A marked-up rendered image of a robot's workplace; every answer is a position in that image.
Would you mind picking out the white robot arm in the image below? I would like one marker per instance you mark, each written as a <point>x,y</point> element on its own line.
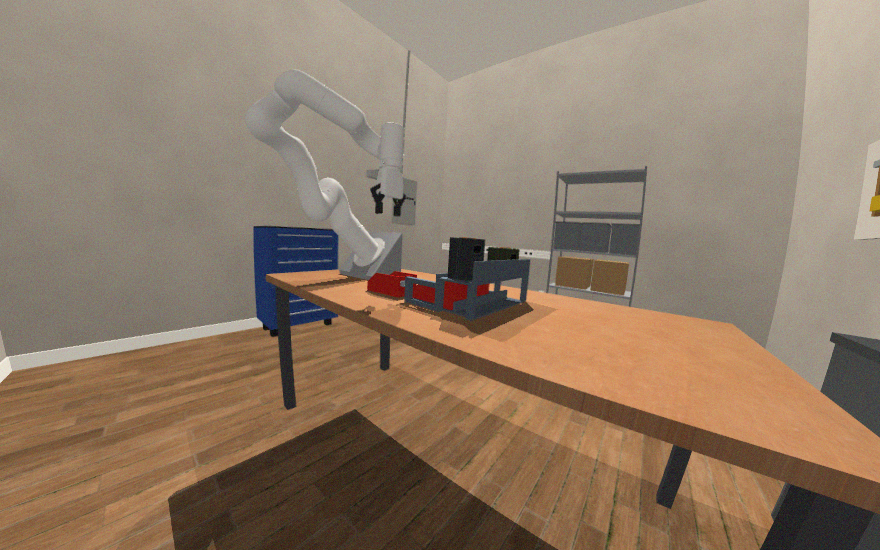
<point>263,119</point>

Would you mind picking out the dark grey case with orange latches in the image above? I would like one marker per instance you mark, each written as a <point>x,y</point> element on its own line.
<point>462,254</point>

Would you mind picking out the olive green tool case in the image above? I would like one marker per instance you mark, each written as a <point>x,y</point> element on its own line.
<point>502,254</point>

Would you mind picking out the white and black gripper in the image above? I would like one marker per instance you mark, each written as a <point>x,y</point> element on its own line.
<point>390,181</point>

